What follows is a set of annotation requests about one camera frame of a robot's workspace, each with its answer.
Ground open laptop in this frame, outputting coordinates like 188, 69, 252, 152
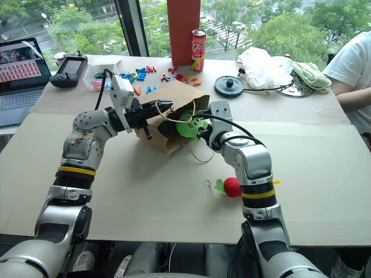
0, 37, 53, 129

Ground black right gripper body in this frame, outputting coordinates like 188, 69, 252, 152
201, 125, 219, 151

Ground black handheld controller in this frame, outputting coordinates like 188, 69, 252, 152
49, 50, 89, 89

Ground brown paper bag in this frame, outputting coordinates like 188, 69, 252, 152
134, 79, 216, 163

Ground brown kraft paper sheet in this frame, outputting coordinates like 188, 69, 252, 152
28, 54, 352, 126

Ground tall red box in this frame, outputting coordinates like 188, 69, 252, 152
166, 0, 202, 67

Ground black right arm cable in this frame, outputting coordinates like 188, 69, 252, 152
195, 114, 266, 146

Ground red plush toy green leaf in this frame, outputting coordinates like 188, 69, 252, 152
203, 177, 243, 199

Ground white shoe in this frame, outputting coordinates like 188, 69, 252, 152
71, 250, 95, 273

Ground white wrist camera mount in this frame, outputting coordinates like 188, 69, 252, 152
109, 74, 135, 134
208, 99, 234, 137

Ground person in white shirt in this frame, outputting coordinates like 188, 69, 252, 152
322, 31, 371, 136

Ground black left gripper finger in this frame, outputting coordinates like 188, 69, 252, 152
143, 100, 174, 111
143, 105, 174, 120

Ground clear plastic box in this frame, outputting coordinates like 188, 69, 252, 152
82, 58, 123, 92

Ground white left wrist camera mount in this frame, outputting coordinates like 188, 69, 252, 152
109, 74, 135, 134

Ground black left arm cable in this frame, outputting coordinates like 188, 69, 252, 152
93, 68, 117, 111

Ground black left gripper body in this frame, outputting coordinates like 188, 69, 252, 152
125, 97, 152, 141

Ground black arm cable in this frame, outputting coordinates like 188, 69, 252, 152
93, 68, 117, 111
195, 114, 266, 146

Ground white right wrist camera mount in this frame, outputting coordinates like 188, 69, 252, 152
208, 99, 234, 137

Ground red soda can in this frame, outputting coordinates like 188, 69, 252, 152
191, 28, 208, 73

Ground black window frame post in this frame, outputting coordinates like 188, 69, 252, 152
114, 0, 150, 58

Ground white plastic bag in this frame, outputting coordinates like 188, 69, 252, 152
235, 46, 295, 89

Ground black round kettle base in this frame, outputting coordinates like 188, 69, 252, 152
214, 75, 245, 96

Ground black round tray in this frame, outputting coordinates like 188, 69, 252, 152
273, 71, 317, 99

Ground white cup purple lid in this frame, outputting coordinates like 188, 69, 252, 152
53, 52, 66, 68

